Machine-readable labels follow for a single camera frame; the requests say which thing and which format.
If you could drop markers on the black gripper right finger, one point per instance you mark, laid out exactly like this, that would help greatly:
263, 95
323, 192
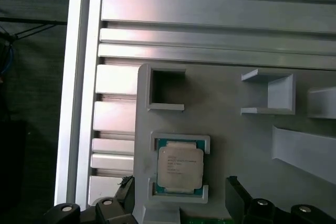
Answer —
236, 203

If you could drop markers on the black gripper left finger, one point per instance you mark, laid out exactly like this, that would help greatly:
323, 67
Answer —
126, 203

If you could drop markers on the silver CPU green board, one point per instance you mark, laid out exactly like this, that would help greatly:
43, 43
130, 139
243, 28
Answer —
181, 166

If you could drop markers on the grey plastic parts rack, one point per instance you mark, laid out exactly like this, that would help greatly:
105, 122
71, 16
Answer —
223, 129

